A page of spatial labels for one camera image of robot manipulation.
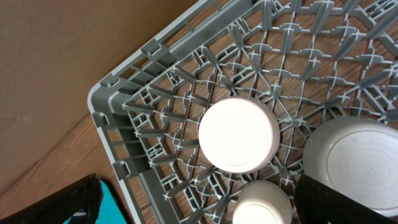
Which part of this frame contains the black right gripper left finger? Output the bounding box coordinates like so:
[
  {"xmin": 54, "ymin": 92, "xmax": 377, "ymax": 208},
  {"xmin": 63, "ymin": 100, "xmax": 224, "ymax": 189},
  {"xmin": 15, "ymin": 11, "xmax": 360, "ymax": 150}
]
[{"xmin": 1, "ymin": 174, "xmax": 103, "ymax": 224}]

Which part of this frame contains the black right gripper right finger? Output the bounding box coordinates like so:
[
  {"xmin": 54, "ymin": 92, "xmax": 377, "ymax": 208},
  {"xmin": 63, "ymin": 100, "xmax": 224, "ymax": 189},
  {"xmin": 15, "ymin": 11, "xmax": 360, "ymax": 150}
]
[{"xmin": 294, "ymin": 174, "xmax": 395, "ymax": 224}]

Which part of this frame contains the cream cup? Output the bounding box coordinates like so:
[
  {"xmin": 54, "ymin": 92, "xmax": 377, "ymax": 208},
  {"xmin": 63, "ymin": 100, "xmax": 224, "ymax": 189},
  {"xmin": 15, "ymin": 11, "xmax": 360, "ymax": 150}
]
[{"xmin": 233, "ymin": 180, "xmax": 293, "ymax": 224}]

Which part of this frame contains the grey bowl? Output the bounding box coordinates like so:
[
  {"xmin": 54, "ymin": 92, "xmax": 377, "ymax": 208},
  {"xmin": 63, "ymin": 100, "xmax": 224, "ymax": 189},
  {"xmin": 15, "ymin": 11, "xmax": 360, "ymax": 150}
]
[{"xmin": 303, "ymin": 116, "xmax": 397, "ymax": 217}]

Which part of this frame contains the small pink bowl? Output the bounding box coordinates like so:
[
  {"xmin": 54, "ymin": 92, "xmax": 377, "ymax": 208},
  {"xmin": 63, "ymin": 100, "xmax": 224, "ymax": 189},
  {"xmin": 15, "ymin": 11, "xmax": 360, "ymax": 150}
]
[{"xmin": 198, "ymin": 96, "xmax": 280, "ymax": 174}]

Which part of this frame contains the grey dishwasher rack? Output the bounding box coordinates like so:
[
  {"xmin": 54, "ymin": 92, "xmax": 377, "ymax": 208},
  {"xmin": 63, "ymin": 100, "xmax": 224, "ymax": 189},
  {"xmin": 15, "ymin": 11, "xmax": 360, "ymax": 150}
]
[{"xmin": 88, "ymin": 0, "xmax": 397, "ymax": 223}]

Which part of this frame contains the teal serving tray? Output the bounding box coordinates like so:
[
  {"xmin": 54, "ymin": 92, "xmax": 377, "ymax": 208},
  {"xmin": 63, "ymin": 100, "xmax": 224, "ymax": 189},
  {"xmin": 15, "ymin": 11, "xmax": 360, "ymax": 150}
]
[{"xmin": 63, "ymin": 180, "xmax": 127, "ymax": 224}]

